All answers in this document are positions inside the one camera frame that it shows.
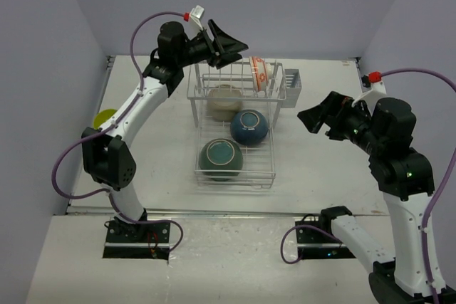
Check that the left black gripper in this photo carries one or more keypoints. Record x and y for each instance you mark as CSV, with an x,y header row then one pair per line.
x,y
224,44

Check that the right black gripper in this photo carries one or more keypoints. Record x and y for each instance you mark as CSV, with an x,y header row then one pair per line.
x,y
340,105

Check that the white orange patterned bowl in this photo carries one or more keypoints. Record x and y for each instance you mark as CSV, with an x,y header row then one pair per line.
x,y
262,73

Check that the blue bowl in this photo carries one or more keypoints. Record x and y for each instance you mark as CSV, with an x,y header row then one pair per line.
x,y
249,127

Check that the dark green bowl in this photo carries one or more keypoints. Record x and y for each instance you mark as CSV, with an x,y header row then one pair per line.
x,y
221,160

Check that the yellow bowl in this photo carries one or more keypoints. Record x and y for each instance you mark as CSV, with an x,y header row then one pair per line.
x,y
102,117

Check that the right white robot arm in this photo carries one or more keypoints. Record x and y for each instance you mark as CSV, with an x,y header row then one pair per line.
x,y
383,127

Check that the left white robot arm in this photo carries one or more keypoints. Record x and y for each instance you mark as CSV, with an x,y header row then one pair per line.
x,y
106,150

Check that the grey cutlery holder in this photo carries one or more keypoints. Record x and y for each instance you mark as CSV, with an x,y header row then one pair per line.
x,y
292,88

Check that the beige bowl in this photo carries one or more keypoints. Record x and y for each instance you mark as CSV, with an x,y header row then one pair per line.
x,y
224,103

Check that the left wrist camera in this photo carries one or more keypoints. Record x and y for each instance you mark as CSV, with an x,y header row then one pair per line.
x,y
195,18

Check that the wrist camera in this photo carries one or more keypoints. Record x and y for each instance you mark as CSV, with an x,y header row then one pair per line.
x,y
195,18
376,89

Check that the white wire dish rack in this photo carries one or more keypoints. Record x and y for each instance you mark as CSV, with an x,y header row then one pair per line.
x,y
258,169

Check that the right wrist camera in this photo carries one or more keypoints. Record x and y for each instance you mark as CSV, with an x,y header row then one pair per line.
x,y
376,89

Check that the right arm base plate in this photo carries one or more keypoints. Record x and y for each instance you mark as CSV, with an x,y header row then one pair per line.
x,y
313,245

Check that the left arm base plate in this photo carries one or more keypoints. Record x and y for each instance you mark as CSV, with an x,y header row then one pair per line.
x,y
149,241

